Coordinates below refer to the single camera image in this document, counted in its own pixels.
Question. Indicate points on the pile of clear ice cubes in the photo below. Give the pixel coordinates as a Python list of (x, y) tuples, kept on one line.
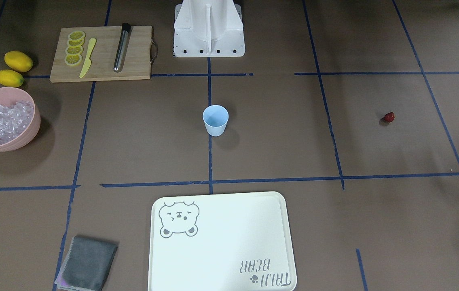
[(15, 119)]

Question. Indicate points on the light blue plastic cup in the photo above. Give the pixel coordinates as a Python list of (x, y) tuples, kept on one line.
[(215, 118)]

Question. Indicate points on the cream bear tray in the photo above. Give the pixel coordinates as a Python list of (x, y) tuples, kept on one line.
[(221, 242)]

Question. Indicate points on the steel muddler black tip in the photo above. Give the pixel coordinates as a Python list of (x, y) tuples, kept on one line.
[(122, 47)]

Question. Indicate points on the yellow plastic knife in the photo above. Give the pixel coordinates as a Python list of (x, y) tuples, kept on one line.
[(88, 62)]

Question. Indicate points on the wooden cutting board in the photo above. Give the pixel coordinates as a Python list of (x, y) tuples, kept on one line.
[(136, 64)]

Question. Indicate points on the grey folded cloth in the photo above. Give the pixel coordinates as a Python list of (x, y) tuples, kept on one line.
[(87, 264)]

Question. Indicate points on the pink bowl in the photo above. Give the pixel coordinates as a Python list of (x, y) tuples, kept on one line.
[(10, 96)]

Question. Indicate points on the upper yellow lemon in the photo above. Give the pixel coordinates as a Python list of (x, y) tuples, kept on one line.
[(18, 61)]

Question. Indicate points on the yellow lemon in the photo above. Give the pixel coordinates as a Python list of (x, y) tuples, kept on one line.
[(11, 78), (18, 61)]

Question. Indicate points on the lower yellow lemon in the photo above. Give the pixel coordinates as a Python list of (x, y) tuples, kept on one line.
[(11, 78)]

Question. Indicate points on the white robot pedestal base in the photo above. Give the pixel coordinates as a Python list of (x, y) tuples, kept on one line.
[(208, 28)]

